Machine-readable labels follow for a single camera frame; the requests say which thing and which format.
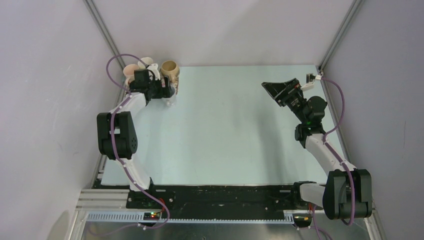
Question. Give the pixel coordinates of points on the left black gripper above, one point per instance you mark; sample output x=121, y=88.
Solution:
x=164, y=92

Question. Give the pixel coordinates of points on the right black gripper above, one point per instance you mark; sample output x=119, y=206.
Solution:
x=282, y=92

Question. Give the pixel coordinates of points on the beige ceramic mug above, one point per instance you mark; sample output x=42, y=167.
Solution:
x=171, y=69

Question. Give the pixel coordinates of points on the yellow ceramic mug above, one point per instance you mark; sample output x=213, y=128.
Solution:
x=144, y=62

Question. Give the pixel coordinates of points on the pink ceramic mug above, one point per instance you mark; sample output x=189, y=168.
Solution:
x=129, y=72

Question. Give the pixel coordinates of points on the grey mug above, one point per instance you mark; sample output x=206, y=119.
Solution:
x=171, y=101

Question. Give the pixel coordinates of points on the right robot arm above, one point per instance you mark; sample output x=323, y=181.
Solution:
x=347, y=193

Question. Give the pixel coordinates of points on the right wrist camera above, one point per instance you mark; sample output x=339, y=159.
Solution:
x=310, y=81

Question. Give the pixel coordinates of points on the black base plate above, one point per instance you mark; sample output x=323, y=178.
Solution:
x=219, y=202

